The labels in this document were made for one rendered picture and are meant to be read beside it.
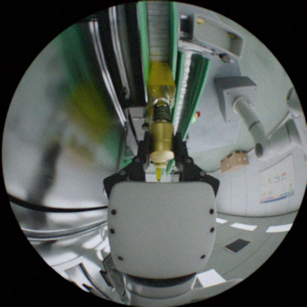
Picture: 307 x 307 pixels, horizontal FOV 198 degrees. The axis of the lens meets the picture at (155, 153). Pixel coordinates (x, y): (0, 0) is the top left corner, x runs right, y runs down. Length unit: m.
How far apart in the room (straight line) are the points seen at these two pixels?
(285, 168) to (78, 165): 3.79
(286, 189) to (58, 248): 3.85
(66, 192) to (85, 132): 0.10
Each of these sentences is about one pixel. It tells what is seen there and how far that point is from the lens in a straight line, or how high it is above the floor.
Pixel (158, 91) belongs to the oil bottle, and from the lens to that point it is 0.19.
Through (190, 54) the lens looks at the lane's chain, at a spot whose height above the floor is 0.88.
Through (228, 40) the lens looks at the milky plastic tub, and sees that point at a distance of 0.57.
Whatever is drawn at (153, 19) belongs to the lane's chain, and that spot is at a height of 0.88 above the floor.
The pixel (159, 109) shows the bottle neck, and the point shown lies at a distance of 0.16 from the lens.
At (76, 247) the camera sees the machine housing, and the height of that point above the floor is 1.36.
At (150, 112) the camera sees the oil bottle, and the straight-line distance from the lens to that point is 0.23.
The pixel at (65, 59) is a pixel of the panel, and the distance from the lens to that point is 0.18.
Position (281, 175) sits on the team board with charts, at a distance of 3.75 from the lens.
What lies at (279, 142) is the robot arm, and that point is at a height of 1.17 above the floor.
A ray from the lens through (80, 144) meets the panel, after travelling 0.18.
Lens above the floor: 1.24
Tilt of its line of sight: 22 degrees down
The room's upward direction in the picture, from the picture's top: 179 degrees counter-clockwise
